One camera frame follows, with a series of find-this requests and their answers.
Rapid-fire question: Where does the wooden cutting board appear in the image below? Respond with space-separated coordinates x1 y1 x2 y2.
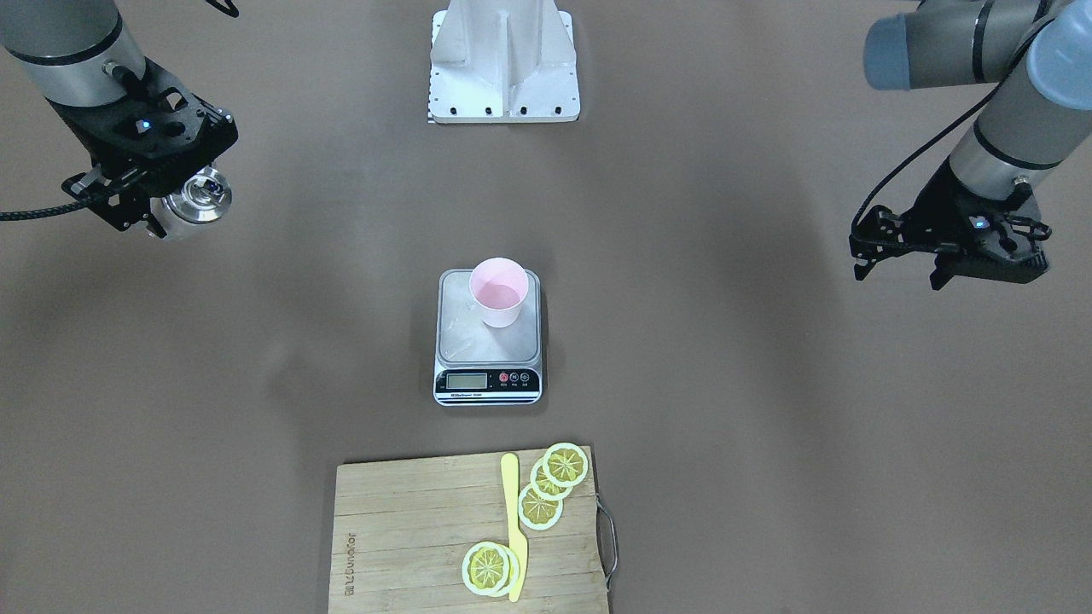
327 451 618 613

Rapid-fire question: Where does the yellow plastic knife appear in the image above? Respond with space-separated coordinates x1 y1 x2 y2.
500 452 529 603

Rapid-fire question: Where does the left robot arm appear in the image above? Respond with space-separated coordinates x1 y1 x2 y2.
848 1 1091 290

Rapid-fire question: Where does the gripper usb cable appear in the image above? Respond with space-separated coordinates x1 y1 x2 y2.
850 9 1059 235

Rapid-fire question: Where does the lemon slice middle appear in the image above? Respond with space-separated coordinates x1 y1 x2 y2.
529 459 573 501

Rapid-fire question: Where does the pink plastic cup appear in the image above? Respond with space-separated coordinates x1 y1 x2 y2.
468 257 530 329

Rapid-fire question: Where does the silver digital kitchen scale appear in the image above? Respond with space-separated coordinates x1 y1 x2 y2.
434 269 545 408

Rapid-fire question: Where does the clear glass sauce bottle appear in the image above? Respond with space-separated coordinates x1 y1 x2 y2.
149 166 233 240

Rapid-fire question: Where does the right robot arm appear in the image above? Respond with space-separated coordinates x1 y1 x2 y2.
1 1 239 240

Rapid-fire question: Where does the lemon slice far end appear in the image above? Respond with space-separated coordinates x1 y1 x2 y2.
461 541 508 597

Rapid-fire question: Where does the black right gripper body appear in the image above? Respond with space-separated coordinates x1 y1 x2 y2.
52 61 239 235

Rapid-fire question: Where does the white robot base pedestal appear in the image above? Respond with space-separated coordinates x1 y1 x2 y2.
427 1 581 125

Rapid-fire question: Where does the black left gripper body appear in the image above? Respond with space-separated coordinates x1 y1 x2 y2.
904 162 1052 290

